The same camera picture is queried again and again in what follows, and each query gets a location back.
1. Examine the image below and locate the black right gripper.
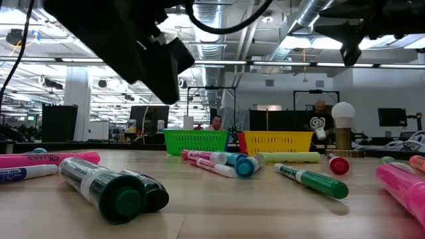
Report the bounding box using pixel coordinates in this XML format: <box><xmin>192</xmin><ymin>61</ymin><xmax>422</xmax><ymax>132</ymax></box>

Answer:
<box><xmin>313</xmin><ymin>0</ymin><xmax>425</xmax><ymax>66</ymax></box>

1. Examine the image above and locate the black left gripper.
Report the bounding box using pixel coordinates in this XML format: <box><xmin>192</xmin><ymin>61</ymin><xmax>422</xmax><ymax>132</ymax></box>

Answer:
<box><xmin>42</xmin><ymin>0</ymin><xmax>195</xmax><ymax>106</ymax></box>

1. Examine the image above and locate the slim red Expo marker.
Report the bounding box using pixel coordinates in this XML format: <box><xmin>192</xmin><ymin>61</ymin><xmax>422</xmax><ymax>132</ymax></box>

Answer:
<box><xmin>187</xmin><ymin>157</ymin><xmax>237</xmax><ymax>179</ymax></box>

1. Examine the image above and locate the black cap white marker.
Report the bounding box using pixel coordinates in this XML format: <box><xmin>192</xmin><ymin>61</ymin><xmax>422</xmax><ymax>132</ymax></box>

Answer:
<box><xmin>120</xmin><ymin>168</ymin><xmax>170</xmax><ymax>213</ymax></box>

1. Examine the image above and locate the thick dark green marker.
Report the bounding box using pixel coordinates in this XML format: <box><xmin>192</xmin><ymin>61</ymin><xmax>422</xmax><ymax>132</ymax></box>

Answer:
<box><xmin>58</xmin><ymin>156</ymin><xmax>147</xmax><ymax>225</ymax></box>

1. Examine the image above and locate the red cap white marker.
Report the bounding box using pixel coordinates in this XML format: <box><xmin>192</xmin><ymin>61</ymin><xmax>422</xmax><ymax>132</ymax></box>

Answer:
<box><xmin>326</xmin><ymin>153</ymin><xmax>350</xmax><ymax>176</ymax></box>

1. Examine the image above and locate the slim green marker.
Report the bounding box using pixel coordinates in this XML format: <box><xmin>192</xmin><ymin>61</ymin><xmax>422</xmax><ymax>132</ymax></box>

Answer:
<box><xmin>273</xmin><ymin>162</ymin><xmax>350</xmax><ymax>200</ymax></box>

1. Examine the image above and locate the slim white blue-label pen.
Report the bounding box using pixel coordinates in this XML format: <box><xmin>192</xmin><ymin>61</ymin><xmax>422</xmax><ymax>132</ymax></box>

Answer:
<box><xmin>0</xmin><ymin>164</ymin><xmax>59</xmax><ymax>184</ymax></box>

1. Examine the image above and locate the pink highlighter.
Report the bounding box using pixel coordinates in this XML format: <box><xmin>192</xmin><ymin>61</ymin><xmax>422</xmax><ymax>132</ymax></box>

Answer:
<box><xmin>0</xmin><ymin>151</ymin><xmax>101</xmax><ymax>169</ymax></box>
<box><xmin>375</xmin><ymin>163</ymin><xmax>425</xmax><ymax>230</ymax></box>

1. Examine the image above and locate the black monitor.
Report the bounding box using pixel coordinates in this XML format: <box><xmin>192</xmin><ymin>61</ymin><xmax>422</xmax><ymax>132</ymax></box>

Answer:
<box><xmin>377</xmin><ymin>107</ymin><xmax>408</xmax><ymax>127</ymax></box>
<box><xmin>129</xmin><ymin>105</ymin><xmax>171</xmax><ymax>133</ymax></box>

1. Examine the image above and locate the person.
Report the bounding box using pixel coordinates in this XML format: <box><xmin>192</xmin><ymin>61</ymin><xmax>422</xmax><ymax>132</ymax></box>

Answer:
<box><xmin>303</xmin><ymin>98</ymin><xmax>336</xmax><ymax>140</ymax></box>
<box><xmin>209</xmin><ymin>114</ymin><xmax>225</xmax><ymax>131</ymax></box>

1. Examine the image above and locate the green plastic basket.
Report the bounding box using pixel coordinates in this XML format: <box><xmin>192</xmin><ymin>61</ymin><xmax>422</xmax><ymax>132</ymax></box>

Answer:
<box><xmin>163</xmin><ymin>128</ymin><xmax>230</xmax><ymax>156</ymax></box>

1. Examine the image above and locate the white bulb lamp brass base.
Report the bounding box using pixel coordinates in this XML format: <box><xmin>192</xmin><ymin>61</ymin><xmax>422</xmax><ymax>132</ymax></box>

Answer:
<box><xmin>325</xmin><ymin>101</ymin><xmax>365</xmax><ymax>157</ymax></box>

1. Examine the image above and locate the white pillar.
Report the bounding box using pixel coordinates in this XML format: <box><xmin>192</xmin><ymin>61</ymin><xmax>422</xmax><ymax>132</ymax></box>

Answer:
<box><xmin>64</xmin><ymin>66</ymin><xmax>92</xmax><ymax>142</ymax></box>

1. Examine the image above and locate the red plastic basket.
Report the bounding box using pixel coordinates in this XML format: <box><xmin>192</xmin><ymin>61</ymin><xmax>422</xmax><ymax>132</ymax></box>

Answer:
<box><xmin>236</xmin><ymin>131</ymin><xmax>248</xmax><ymax>154</ymax></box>

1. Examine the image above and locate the black cabinet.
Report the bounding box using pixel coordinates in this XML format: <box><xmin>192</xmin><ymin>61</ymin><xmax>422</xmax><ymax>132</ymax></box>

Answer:
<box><xmin>41</xmin><ymin>104</ymin><xmax>79</xmax><ymax>143</ymax></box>

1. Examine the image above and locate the black partition panel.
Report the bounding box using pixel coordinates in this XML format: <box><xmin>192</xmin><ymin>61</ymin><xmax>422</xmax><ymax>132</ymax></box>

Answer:
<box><xmin>248</xmin><ymin>108</ymin><xmax>315</xmax><ymax>131</ymax></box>

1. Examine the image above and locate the light blue white-label marker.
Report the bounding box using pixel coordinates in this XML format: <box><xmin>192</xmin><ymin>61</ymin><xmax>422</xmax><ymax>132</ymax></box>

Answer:
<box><xmin>234</xmin><ymin>153</ymin><xmax>266</xmax><ymax>179</ymax></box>

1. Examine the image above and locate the yellow plastic basket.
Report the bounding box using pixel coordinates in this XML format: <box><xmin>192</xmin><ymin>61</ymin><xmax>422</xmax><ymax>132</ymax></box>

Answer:
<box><xmin>243</xmin><ymin>130</ymin><xmax>315</xmax><ymax>156</ymax></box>

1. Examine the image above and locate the green cap white-label marker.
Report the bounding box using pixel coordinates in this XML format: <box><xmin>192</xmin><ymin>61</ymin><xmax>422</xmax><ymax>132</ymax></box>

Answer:
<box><xmin>379</xmin><ymin>155</ymin><xmax>416</xmax><ymax>175</ymax></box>

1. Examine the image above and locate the light green highlighter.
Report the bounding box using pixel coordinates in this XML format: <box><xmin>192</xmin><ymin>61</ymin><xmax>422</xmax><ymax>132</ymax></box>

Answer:
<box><xmin>260</xmin><ymin>151</ymin><xmax>321</xmax><ymax>164</ymax></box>

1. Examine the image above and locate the orange highlighter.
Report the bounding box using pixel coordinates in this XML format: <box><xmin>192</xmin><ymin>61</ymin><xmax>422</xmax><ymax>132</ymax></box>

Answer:
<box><xmin>408</xmin><ymin>154</ymin><xmax>425</xmax><ymax>174</ymax></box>

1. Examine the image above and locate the silver ventilation duct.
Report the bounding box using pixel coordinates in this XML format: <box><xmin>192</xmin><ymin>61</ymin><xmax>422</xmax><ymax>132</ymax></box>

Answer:
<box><xmin>188</xmin><ymin>0</ymin><xmax>227</xmax><ymax>107</ymax></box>
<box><xmin>265</xmin><ymin>0</ymin><xmax>335</xmax><ymax>62</ymax></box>

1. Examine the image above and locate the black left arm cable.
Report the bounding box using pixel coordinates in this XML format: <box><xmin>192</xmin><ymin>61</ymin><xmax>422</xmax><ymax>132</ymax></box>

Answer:
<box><xmin>184</xmin><ymin>0</ymin><xmax>275</xmax><ymax>35</ymax></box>

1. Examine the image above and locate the black stand frame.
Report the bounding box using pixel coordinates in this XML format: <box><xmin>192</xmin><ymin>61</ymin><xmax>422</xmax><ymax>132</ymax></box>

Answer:
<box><xmin>292</xmin><ymin>88</ymin><xmax>341</xmax><ymax>109</ymax></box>

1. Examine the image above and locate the black aluminium table frame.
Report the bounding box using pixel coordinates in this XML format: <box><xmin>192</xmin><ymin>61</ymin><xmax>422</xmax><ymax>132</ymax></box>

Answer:
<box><xmin>0</xmin><ymin>139</ymin><xmax>425</xmax><ymax>161</ymax></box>

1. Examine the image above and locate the white power cable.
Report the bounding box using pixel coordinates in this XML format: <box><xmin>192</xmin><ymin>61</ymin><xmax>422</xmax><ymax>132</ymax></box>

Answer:
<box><xmin>353</xmin><ymin>129</ymin><xmax>425</xmax><ymax>153</ymax></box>

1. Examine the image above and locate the black ceiling camera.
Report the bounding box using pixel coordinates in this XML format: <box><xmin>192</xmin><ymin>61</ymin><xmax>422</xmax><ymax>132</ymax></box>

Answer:
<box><xmin>5</xmin><ymin>28</ymin><xmax>23</xmax><ymax>46</ymax></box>

